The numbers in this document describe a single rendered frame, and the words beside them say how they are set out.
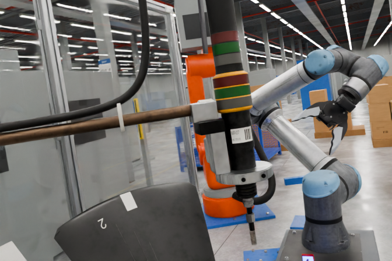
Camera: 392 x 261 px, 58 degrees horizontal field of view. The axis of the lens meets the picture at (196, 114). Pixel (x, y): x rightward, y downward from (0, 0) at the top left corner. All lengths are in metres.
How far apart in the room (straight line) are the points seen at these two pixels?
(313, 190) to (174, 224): 0.72
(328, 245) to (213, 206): 3.32
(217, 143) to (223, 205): 4.03
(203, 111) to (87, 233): 0.26
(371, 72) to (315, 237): 0.55
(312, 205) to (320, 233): 0.09
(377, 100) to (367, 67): 6.74
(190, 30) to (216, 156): 4.02
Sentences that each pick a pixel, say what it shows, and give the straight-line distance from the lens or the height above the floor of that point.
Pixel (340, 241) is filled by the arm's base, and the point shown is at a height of 1.04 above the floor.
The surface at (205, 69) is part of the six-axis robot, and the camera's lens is 4.45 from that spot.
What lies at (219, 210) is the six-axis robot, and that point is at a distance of 4.47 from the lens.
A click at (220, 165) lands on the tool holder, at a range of 0.42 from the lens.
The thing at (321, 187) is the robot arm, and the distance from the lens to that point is 1.19.
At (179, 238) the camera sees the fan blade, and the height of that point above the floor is 1.37.
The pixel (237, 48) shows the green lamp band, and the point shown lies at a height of 1.61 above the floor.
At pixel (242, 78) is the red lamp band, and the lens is 0.41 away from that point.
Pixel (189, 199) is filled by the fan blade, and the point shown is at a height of 1.40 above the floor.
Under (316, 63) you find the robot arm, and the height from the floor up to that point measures 1.61.
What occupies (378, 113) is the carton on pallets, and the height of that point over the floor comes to 0.67.
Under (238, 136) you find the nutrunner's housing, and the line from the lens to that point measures 0.42.
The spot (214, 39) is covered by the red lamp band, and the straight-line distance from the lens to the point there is 0.42.
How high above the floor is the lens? 1.57
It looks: 3 degrees down
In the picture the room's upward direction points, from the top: 8 degrees counter-clockwise
